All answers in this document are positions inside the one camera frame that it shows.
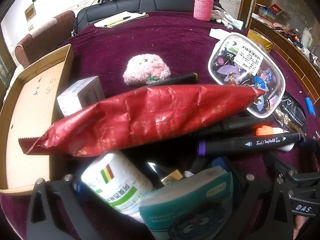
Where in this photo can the white gloves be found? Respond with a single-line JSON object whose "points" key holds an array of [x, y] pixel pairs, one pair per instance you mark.
{"points": [[221, 16]]}

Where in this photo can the purple capped black marker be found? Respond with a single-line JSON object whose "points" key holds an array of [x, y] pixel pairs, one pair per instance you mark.
{"points": [[241, 144]]}

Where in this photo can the red foil snack bag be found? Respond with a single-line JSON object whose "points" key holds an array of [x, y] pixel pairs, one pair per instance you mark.
{"points": [[139, 117]]}

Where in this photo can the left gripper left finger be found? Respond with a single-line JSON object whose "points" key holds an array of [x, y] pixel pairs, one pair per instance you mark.
{"points": [[55, 213]]}

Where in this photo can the white notepad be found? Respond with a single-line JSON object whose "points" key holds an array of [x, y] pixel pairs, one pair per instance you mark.
{"points": [[133, 16]]}

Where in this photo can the yellow capped black marker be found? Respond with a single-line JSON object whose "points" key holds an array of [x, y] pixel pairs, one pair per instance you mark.
{"points": [[189, 79]]}

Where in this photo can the teal tissue pack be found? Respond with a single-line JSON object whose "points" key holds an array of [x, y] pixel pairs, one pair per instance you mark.
{"points": [[192, 208]]}

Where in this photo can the clear sticker pouch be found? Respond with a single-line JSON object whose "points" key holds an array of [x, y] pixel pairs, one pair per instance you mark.
{"points": [[238, 61]]}

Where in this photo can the white medicine bottle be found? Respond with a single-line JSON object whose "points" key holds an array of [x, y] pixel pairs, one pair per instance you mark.
{"points": [[116, 180]]}

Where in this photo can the yellow black pen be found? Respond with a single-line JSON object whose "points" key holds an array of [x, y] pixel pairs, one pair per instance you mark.
{"points": [[120, 20]]}

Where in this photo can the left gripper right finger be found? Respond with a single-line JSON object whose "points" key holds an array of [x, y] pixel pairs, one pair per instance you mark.
{"points": [[277, 218]]}

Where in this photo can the pink knit covered bottle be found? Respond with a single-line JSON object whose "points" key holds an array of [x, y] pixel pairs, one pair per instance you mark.
{"points": [[203, 10]]}

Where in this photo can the yellow tape roll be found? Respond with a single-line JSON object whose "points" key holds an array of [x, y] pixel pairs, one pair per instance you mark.
{"points": [[262, 41]]}

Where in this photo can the white plaster box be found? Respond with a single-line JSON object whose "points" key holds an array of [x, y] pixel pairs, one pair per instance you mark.
{"points": [[80, 95]]}

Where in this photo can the black gold lipstick tube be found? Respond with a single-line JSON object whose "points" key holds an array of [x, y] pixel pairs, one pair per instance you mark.
{"points": [[166, 175]]}

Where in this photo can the small blue cylinder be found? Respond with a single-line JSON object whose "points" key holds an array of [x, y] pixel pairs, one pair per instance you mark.
{"points": [[310, 108]]}

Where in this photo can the cardboard box tray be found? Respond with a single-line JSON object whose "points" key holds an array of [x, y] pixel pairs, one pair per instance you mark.
{"points": [[28, 111]]}

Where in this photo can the orange capped white bottle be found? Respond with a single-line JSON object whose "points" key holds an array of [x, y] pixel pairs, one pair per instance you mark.
{"points": [[268, 130]]}

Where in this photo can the black leather sofa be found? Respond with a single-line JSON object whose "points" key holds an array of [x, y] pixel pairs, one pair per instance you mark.
{"points": [[97, 12]]}

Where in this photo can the grey capped black marker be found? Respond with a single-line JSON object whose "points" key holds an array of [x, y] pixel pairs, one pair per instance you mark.
{"points": [[237, 124]]}

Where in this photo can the pink fluffy plush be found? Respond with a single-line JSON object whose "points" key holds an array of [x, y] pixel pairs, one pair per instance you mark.
{"points": [[145, 69]]}

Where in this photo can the black foil snack packet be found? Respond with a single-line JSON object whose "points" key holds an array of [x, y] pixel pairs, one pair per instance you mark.
{"points": [[291, 116]]}

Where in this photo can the brown armchair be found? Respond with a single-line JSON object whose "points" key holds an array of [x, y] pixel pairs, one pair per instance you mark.
{"points": [[45, 39]]}

